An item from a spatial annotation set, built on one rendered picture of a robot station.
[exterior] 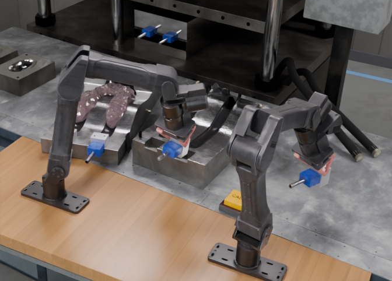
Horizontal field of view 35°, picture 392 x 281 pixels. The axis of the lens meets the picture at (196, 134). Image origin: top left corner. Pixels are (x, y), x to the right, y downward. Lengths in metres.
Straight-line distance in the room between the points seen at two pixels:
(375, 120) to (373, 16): 1.78
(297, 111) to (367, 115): 2.68
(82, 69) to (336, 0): 1.16
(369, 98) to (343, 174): 2.36
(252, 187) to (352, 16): 1.15
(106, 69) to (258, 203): 0.51
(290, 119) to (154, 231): 0.52
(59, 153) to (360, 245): 0.86
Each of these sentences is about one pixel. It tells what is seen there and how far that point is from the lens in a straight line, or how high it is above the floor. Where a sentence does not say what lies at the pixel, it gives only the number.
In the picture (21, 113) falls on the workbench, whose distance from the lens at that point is 2.33.
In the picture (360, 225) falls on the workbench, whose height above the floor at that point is 0.80.
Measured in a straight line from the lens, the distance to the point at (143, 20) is 2.81.
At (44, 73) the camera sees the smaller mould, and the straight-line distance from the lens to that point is 2.51.
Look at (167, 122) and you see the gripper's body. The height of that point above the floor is 1.05.
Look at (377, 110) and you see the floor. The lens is 4.25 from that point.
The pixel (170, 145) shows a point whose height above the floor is 0.95.
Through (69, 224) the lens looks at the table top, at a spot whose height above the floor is 0.80.
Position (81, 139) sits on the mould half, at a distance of 2.04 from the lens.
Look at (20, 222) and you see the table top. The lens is 1.82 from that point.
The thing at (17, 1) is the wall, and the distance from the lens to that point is 4.54.
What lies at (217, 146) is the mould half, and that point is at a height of 0.89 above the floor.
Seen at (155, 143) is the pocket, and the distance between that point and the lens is 1.98.
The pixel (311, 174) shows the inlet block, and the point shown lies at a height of 0.94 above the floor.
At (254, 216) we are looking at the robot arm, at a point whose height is 0.98.
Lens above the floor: 1.93
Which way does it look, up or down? 31 degrees down
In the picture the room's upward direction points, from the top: 3 degrees clockwise
